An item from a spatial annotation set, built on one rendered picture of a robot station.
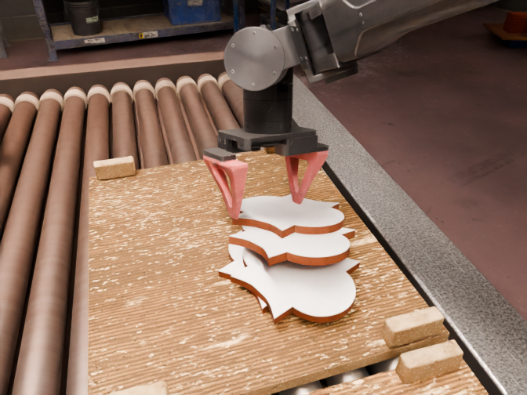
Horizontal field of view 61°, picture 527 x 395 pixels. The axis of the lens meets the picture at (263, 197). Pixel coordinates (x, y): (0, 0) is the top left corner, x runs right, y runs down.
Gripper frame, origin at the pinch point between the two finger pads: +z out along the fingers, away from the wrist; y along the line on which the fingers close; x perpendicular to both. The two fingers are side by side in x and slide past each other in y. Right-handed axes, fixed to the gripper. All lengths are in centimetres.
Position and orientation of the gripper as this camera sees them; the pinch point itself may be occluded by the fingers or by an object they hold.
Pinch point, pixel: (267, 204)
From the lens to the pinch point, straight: 55.4
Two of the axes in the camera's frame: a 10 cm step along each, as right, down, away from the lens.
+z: 0.0, 9.5, 3.0
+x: -5.8, -2.5, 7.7
